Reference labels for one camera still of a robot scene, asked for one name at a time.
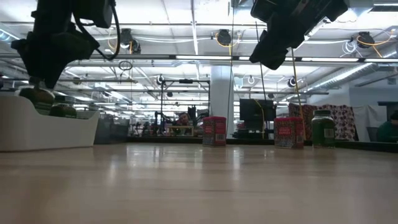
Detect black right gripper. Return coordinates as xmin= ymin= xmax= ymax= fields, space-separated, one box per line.
xmin=249 ymin=0 xmax=349 ymax=71

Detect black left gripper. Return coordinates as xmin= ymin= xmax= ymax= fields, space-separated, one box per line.
xmin=11 ymin=0 xmax=101 ymax=90

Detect red-lidded spice tin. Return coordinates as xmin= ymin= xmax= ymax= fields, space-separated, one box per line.
xmin=274 ymin=116 xmax=305 ymax=149
xmin=202 ymin=116 xmax=227 ymax=147

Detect white plastic bin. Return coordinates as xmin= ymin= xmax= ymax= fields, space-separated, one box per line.
xmin=0 ymin=94 xmax=101 ymax=152

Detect black background monitor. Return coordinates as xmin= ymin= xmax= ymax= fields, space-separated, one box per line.
xmin=239 ymin=98 xmax=277 ymax=139

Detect horizontal bar with light strip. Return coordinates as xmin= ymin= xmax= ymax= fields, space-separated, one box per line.
xmin=0 ymin=53 xmax=398 ymax=63

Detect red patterned hanging cloth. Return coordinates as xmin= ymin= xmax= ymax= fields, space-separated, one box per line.
xmin=288 ymin=103 xmax=357 ymax=141

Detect white hanging sheet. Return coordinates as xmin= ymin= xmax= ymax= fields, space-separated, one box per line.
xmin=354 ymin=104 xmax=381 ymax=141

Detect person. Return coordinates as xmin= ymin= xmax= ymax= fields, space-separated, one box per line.
xmin=376 ymin=110 xmax=398 ymax=143
xmin=174 ymin=111 xmax=195 ymax=136

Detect black office chair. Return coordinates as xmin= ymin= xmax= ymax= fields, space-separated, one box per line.
xmin=363 ymin=126 xmax=377 ymax=142

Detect thin black hanging cable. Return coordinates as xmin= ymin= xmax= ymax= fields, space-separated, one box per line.
xmin=226 ymin=0 xmax=234 ymax=138

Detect yellow hanging cable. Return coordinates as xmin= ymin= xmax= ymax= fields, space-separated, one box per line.
xmin=290 ymin=48 xmax=308 ymax=141

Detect black ceiling cable reel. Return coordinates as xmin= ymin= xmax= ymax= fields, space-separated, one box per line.
xmin=216 ymin=28 xmax=233 ymax=47
xmin=356 ymin=30 xmax=376 ymax=49
xmin=119 ymin=27 xmax=141 ymax=54

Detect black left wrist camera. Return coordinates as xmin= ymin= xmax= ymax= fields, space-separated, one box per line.
xmin=73 ymin=0 xmax=114 ymax=29

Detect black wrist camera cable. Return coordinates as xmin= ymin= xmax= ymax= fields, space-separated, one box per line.
xmin=74 ymin=0 xmax=122 ymax=62

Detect black background rig frame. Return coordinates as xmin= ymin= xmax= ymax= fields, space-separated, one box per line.
xmin=159 ymin=78 xmax=211 ymax=138

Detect black aluminium table frame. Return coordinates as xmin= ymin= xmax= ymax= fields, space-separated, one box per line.
xmin=127 ymin=135 xmax=398 ymax=154

